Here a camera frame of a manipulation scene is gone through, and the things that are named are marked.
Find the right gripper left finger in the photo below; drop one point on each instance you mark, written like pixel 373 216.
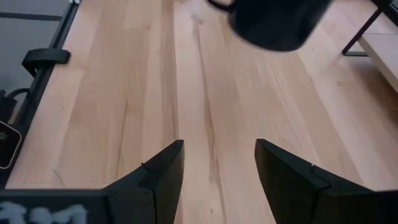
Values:
pixel 161 180

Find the black camera box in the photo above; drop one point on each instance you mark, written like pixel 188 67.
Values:
pixel 9 146

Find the wooden shelf with metal legs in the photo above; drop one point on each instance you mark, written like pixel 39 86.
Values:
pixel 382 53

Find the black table clamp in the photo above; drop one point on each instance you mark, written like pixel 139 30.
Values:
pixel 46 57

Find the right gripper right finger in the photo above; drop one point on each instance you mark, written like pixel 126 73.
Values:
pixel 289 186

